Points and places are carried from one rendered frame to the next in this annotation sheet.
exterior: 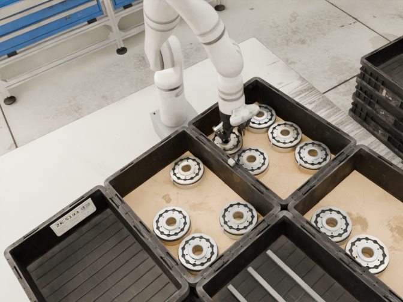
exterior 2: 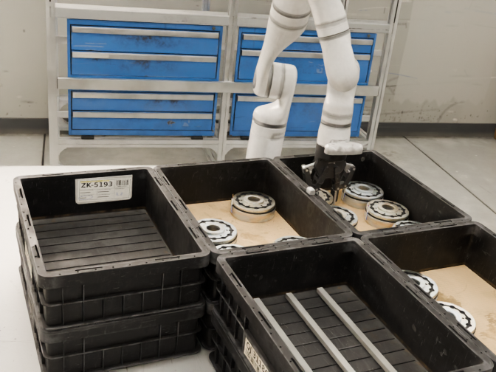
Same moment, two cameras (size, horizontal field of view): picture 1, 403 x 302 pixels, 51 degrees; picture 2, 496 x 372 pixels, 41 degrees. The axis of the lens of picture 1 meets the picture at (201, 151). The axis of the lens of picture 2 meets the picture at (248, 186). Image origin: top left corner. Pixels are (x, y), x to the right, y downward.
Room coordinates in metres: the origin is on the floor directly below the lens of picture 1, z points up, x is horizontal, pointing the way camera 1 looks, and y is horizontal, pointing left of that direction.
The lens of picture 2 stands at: (-0.65, -0.10, 1.55)
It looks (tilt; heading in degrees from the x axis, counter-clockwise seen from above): 25 degrees down; 7
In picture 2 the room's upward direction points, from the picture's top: 6 degrees clockwise
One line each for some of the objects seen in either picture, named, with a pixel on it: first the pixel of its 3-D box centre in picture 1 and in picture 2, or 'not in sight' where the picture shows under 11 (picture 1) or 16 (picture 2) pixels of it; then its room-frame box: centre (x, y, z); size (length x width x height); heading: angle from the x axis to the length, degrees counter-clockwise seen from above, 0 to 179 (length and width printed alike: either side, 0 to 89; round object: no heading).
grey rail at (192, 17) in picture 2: not in sight; (230, 18); (2.57, 0.45, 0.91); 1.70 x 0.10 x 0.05; 113
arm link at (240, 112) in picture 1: (235, 100); (337, 133); (0.83, -0.12, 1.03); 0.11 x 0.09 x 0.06; 26
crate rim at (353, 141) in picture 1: (268, 135); (365, 190); (0.78, -0.20, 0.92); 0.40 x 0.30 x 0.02; 33
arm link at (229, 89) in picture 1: (228, 68); (341, 89); (0.86, -0.11, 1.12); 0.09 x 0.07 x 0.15; 179
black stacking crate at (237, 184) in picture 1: (191, 206); (243, 224); (0.62, 0.05, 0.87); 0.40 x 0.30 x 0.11; 33
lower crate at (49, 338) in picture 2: not in sight; (103, 286); (0.46, 0.31, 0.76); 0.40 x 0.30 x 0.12; 33
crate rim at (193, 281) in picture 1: (188, 196); (246, 203); (0.62, 0.05, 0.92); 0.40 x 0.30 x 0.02; 33
